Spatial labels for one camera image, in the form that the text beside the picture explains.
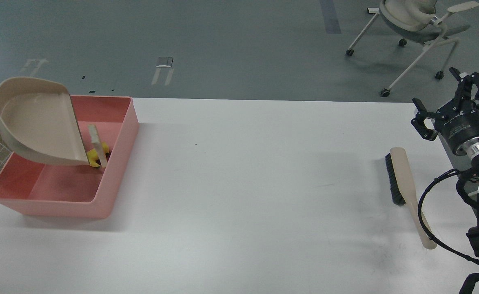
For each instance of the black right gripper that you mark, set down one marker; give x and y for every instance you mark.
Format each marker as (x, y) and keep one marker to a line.
(464, 126)

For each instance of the beige hand brush black bristles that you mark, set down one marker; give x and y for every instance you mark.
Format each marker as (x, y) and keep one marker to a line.
(403, 190)

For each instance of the white bread slice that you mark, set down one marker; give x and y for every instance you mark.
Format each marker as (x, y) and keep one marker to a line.
(97, 144)

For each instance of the yellow sponge piece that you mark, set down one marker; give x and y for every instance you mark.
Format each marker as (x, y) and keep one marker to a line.
(93, 157)

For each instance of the beige plastic dustpan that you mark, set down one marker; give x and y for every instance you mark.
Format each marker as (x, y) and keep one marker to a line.
(38, 122)

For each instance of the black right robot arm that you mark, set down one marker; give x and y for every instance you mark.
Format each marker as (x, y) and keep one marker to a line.
(467, 185)

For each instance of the pink plastic bin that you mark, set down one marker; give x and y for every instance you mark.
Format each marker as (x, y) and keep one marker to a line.
(78, 191)

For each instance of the white office chair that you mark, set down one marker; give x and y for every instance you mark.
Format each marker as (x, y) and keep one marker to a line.
(417, 21)

